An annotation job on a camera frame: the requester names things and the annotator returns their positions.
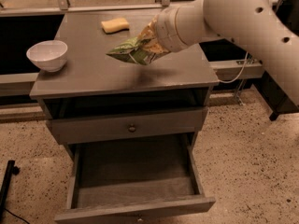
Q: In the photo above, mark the grey wooden drawer cabinet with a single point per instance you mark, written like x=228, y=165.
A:
x=91, y=83

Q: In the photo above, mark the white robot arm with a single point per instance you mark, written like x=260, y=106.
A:
x=249, y=24

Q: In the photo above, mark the closed grey top drawer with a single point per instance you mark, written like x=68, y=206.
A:
x=113, y=127

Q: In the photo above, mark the black stand leg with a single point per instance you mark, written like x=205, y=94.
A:
x=11, y=170

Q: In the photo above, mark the green jalapeno chip bag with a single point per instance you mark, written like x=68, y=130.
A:
x=130, y=51

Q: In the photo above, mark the open grey middle drawer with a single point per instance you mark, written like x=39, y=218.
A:
x=134, y=180

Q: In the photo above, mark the yellow sponge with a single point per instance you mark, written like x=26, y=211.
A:
x=115, y=25

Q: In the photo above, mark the white ceramic bowl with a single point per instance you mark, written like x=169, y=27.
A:
x=50, y=56

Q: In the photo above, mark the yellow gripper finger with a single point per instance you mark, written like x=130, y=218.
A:
x=154, y=47
x=149, y=32

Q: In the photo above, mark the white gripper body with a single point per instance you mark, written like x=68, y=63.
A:
x=165, y=29

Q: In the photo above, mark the round drawer knob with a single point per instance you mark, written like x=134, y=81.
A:
x=131, y=128

